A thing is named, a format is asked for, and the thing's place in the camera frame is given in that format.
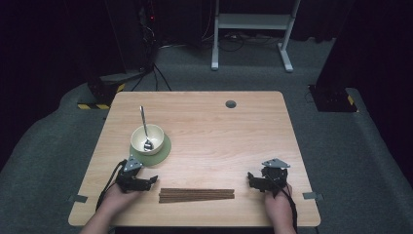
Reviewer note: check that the metal spoon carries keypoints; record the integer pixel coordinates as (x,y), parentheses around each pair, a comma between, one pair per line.
(143,120)

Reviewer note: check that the person's right hand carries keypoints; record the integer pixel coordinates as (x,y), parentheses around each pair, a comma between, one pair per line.
(277,208)

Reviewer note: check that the person's left hand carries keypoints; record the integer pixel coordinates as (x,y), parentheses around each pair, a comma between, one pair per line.
(118,200)

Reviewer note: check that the black stand with hazard stripes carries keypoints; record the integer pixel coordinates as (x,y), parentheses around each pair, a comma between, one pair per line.
(100,92)

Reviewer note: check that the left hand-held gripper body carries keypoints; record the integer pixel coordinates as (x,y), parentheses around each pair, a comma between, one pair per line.
(130,177)

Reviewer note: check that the white metal stand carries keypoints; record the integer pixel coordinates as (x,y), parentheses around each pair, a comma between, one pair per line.
(253,21)

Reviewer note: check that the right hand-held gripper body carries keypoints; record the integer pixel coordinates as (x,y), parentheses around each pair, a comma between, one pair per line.
(274,177)

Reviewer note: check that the green round coaster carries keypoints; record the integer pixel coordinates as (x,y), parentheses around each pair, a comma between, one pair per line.
(162,155)

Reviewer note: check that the cream ceramic bowl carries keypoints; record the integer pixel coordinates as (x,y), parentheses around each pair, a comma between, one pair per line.
(156,139)

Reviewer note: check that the black stand base yellow mark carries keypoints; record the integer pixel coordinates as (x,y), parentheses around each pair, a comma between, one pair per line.
(334,99)

